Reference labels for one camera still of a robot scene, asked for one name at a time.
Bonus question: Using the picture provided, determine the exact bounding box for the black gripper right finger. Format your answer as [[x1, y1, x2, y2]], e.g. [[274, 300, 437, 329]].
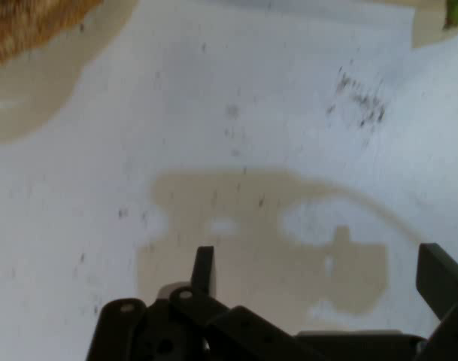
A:
[[416, 242, 458, 361]]

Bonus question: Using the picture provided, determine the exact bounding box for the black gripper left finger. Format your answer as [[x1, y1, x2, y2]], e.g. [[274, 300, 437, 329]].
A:
[[87, 246, 327, 361]]

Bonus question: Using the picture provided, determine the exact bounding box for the bamboo cutting board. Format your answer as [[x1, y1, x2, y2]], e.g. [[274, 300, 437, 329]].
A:
[[411, 0, 448, 49]]

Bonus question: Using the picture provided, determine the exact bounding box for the brown wicker basket with handles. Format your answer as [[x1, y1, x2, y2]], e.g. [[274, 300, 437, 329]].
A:
[[0, 0, 104, 71]]

